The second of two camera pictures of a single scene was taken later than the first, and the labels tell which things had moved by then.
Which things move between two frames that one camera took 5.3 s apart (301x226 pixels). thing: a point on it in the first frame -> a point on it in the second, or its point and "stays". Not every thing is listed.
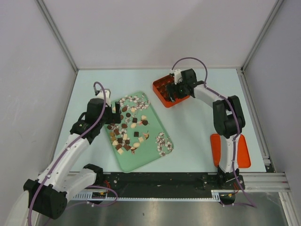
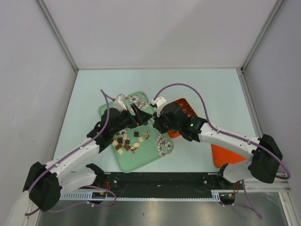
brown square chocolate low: [127, 148] stays
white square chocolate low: [120, 151] stays
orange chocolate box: [160, 86] -> [187, 109]
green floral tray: [141, 138] stays
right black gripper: [172, 88] -> [157, 124]
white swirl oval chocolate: [136, 144] stays
